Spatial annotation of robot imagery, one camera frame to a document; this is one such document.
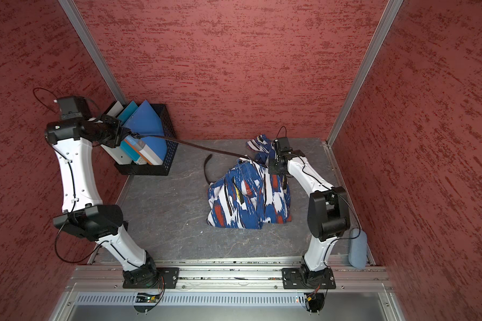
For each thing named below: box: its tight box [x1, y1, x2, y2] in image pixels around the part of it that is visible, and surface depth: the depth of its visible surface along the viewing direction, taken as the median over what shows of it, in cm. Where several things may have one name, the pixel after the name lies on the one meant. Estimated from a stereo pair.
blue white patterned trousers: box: [206, 135, 293, 230], surface depth 89 cm
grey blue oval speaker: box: [348, 228, 368, 269], surface depth 81 cm
